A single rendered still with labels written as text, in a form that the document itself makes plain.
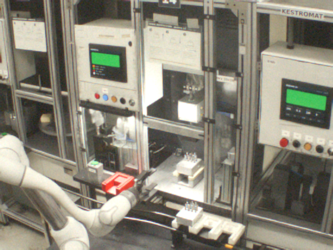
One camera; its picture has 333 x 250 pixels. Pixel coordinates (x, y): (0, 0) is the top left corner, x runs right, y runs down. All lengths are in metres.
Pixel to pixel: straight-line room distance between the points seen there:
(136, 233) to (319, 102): 1.34
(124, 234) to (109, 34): 1.14
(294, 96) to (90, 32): 1.17
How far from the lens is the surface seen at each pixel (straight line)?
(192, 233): 2.55
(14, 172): 2.10
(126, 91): 2.62
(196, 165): 2.81
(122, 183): 2.76
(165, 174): 2.94
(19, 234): 4.12
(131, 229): 2.87
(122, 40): 2.54
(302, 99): 2.16
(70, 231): 2.45
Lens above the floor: 2.40
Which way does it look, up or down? 25 degrees down
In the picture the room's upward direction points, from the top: 1 degrees counter-clockwise
